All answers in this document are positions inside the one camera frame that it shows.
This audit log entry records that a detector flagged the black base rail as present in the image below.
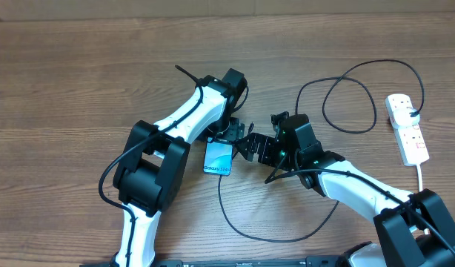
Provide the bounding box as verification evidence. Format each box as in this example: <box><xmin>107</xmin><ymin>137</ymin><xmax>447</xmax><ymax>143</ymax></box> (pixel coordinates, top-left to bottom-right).
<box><xmin>79</xmin><ymin>254</ymin><xmax>347</xmax><ymax>267</ymax></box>

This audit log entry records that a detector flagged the white charger plug adapter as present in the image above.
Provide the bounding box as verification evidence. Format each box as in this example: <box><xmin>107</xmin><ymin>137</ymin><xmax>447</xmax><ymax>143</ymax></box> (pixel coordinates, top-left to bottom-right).
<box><xmin>390</xmin><ymin>108</ymin><xmax>420</xmax><ymax>129</ymax></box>

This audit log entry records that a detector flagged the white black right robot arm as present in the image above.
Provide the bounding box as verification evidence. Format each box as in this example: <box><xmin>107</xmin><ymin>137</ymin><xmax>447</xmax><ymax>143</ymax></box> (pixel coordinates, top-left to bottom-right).
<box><xmin>235</xmin><ymin>112</ymin><xmax>455</xmax><ymax>266</ymax></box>

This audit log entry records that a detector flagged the white power strip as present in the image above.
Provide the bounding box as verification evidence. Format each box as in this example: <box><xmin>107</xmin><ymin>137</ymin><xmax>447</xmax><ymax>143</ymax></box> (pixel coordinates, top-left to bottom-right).
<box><xmin>385</xmin><ymin>93</ymin><xmax>430</xmax><ymax>166</ymax></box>

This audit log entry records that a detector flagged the white power strip cord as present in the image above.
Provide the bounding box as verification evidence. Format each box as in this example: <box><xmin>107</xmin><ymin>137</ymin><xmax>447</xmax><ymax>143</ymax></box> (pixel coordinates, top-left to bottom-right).
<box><xmin>416</xmin><ymin>164</ymin><xmax>431</xmax><ymax>237</ymax></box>

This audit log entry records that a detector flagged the black charging cable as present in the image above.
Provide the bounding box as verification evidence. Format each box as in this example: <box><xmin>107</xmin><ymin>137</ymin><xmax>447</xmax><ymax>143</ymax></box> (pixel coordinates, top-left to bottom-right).
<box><xmin>217</xmin><ymin>59</ymin><xmax>425</xmax><ymax>244</ymax></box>

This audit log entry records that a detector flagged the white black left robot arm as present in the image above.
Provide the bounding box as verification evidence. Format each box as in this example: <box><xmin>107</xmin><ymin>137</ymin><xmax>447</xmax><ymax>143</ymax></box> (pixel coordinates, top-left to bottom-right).
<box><xmin>109</xmin><ymin>69</ymin><xmax>248</xmax><ymax>266</ymax></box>

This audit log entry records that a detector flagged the blue Galaxy S24+ smartphone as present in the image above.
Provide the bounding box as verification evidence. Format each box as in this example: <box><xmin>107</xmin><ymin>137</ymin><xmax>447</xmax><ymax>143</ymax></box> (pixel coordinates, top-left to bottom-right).
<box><xmin>203</xmin><ymin>138</ymin><xmax>233</xmax><ymax>176</ymax></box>

